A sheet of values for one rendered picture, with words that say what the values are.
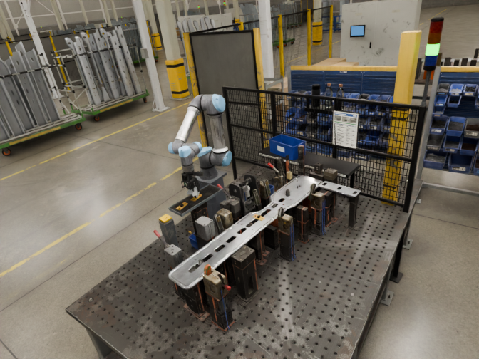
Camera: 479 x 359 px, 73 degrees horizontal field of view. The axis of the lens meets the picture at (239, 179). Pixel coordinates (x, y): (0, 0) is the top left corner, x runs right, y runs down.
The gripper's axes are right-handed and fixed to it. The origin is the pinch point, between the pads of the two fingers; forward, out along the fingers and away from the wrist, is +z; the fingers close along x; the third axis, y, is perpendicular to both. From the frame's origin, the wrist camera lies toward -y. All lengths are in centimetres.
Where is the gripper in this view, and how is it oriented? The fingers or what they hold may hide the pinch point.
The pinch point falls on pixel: (195, 195)
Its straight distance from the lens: 220.1
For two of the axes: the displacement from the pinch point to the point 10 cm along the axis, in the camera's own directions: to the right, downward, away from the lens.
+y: -5.4, 4.5, -7.1
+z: 1.1, 8.7, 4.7
